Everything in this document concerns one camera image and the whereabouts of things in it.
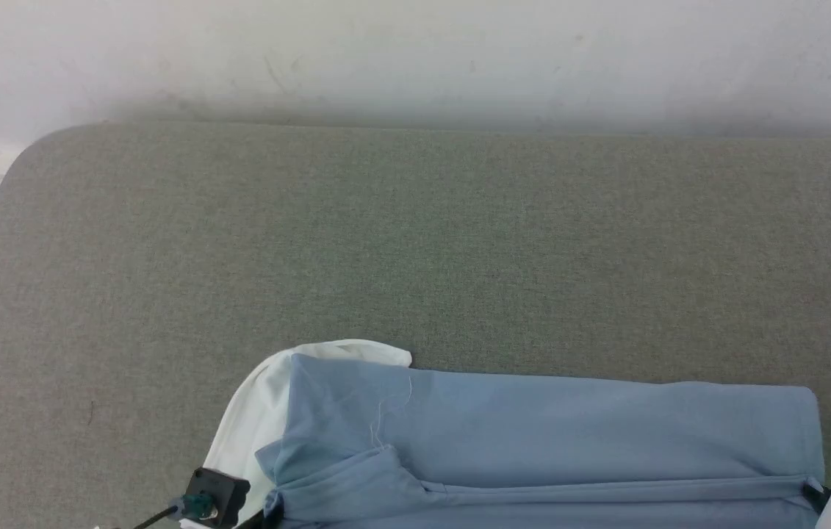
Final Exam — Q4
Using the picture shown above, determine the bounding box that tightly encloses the light blue and white shirt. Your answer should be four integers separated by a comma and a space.
204, 339, 826, 529

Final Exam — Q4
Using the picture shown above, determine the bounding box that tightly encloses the grey fabric sofa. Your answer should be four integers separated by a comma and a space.
0, 121, 831, 529

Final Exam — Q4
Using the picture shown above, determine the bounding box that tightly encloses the black left camera cable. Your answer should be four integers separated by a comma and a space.
132, 494, 216, 529

